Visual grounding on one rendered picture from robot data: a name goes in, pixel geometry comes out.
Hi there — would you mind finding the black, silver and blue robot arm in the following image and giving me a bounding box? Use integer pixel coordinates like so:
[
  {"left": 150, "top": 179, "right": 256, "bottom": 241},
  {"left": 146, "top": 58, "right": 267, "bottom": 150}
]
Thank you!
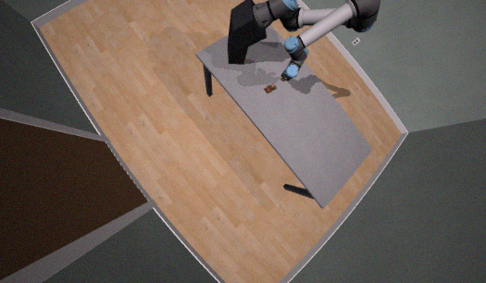
[{"left": 253, "top": 0, "right": 380, "bottom": 79}]

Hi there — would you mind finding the brown rectangular tray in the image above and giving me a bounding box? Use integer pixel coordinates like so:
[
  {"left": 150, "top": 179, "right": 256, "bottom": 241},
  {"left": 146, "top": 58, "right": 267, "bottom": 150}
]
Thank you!
[{"left": 264, "top": 86, "right": 275, "bottom": 93}]

